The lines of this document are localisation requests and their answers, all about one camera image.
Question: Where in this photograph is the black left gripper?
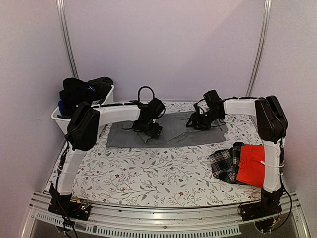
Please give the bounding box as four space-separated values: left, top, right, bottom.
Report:
132 119 162 139

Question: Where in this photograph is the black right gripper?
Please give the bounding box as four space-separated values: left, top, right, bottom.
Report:
186 109 222 130

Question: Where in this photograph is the grey button-up shirt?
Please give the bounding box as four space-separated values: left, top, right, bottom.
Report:
106 112 228 148

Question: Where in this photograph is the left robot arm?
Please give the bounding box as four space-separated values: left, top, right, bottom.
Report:
49 98 166 215

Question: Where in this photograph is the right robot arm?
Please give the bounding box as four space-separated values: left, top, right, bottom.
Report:
186 90 288 216

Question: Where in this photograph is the white plastic laundry basket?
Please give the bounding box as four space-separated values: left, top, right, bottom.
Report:
51 85 115 135

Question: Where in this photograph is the black white plaid garment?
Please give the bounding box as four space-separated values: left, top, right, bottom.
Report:
209 142 245 185

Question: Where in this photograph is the dark olive garment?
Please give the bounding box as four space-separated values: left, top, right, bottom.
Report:
88 77 113 94

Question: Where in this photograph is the red folded t-shirt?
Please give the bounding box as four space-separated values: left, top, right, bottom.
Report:
236 144 265 188

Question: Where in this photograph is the floral patterned table cover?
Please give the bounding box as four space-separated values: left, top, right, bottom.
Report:
71 115 261 207

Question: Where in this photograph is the black garment with logo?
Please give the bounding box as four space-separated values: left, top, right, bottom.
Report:
59 77 98 117

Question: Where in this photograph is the blue garment in basket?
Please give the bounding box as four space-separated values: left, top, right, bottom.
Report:
58 100 65 116

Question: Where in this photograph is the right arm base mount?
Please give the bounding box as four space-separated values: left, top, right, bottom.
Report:
237 202 282 233

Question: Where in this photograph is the aluminium table front rail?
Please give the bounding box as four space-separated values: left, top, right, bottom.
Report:
21 192 312 238

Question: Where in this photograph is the aluminium frame post right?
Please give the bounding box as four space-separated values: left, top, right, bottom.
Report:
245 0 272 97

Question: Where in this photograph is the aluminium frame post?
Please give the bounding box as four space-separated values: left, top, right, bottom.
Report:
245 0 272 97
56 0 79 78

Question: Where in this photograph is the aluminium frame post left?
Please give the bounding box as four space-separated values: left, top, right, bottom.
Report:
56 0 79 78

